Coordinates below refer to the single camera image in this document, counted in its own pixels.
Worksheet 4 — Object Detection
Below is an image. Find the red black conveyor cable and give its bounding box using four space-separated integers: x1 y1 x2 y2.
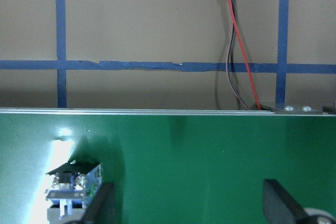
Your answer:
219 0 262 111

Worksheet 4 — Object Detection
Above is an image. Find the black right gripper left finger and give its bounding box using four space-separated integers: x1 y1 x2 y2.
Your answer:
79 182 116 224

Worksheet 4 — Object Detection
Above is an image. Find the brown paper mat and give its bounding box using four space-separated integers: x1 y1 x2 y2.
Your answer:
1 0 335 109

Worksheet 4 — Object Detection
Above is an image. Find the yellow push button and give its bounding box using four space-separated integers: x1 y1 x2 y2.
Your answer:
45 161 102 223

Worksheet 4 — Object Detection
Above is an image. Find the green conveyor belt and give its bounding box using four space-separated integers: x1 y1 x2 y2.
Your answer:
1 109 335 223

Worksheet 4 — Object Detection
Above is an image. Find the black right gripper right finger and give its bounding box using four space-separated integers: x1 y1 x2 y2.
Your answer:
262 179 309 224

